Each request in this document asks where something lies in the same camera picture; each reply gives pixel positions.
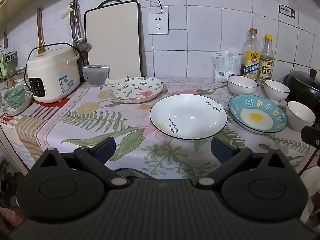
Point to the white wall socket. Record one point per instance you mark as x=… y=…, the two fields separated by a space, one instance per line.
x=158 y=23

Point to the white bowl black rim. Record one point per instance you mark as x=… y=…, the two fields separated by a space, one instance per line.
x=276 y=92
x=241 y=86
x=298 y=117

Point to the white dish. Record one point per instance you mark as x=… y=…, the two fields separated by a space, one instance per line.
x=23 y=108

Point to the metal ladle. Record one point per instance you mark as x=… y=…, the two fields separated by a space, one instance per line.
x=87 y=47

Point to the green plastic basket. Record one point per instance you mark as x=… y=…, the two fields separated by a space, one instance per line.
x=15 y=96

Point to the metal spoon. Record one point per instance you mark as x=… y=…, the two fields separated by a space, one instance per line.
x=76 y=42

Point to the green plastic rack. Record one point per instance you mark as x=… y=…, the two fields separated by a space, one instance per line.
x=8 y=57

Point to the black pot lid wooden knob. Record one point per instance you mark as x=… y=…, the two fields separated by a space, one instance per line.
x=303 y=76

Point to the white plastic packet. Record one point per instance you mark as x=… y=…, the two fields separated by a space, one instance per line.
x=223 y=66

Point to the pink floral print plate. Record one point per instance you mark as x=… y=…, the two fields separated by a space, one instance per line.
x=140 y=90

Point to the wall sticker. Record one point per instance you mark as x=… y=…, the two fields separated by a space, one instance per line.
x=287 y=11

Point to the clear vinegar bottle yellow cap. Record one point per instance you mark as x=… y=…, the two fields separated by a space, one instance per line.
x=266 y=67

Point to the blue egg print plate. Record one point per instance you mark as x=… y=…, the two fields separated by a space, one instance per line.
x=255 y=117

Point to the cooking wine bottle yellow label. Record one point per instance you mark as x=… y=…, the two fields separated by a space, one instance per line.
x=250 y=62

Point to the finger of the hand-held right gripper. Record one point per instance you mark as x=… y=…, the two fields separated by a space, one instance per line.
x=310 y=136

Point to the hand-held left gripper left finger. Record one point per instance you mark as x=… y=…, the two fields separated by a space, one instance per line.
x=105 y=148

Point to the wooden spatula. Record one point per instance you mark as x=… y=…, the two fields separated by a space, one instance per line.
x=39 y=30

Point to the cream rice cooker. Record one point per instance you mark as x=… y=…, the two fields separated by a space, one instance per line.
x=50 y=67

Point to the white plate black rim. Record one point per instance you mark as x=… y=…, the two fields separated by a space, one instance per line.
x=187 y=115

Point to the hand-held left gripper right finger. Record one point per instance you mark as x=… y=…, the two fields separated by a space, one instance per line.
x=220 y=148

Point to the cream cutting board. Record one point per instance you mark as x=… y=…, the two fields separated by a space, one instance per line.
x=112 y=42

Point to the black cooking pot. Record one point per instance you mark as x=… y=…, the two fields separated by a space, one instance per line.
x=300 y=90

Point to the floral tablecloth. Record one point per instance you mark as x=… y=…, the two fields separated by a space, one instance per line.
x=87 y=120

